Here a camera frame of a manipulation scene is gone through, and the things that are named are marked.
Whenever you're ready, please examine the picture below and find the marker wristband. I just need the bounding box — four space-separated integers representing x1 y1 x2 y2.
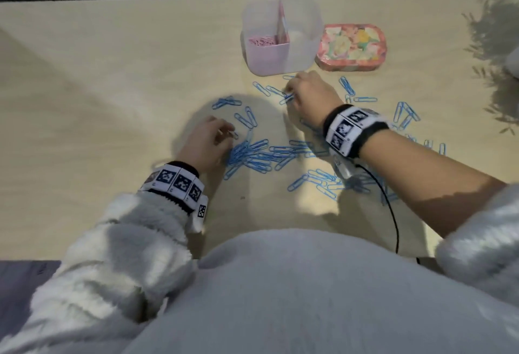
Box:
323 104 390 159
137 161 210 217

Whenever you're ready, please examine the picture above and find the person's right hand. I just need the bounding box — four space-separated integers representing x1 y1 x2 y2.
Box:
283 70 345 130

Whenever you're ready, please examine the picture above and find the left marker wristband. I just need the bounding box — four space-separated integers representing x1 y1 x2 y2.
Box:
137 161 210 217

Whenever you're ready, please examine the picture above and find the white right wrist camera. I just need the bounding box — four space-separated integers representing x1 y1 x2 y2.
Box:
330 154 362 188

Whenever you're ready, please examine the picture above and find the person's left forearm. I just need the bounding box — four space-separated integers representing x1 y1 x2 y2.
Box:
0 191 199 354

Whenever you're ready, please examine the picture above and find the person's right forearm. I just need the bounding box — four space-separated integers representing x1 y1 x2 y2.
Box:
363 128 508 239

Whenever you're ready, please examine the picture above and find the floral tin lid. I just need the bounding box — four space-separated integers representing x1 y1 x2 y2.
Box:
315 23 387 72

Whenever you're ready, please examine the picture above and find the group of blue paper clips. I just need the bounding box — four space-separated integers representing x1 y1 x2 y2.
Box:
211 75 447 206

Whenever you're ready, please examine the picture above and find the black right camera cable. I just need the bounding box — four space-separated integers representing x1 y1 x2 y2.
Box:
356 165 422 265

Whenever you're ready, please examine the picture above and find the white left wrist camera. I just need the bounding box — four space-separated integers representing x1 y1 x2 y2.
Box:
190 203 210 233

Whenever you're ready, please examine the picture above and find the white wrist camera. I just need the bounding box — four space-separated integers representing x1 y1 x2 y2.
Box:
330 154 362 188
190 203 210 233

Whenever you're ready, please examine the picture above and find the white plant pot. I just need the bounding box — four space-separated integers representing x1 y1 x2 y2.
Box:
504 45 519 79

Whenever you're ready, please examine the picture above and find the right marker wristband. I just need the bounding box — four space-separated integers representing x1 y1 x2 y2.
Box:
323 104 390 159

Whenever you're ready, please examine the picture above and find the clear plastic divided box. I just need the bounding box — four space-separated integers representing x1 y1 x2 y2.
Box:
240 0 324 77

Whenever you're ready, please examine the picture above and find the person's left hand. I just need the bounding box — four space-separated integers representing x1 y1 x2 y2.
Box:
176 115 236 176

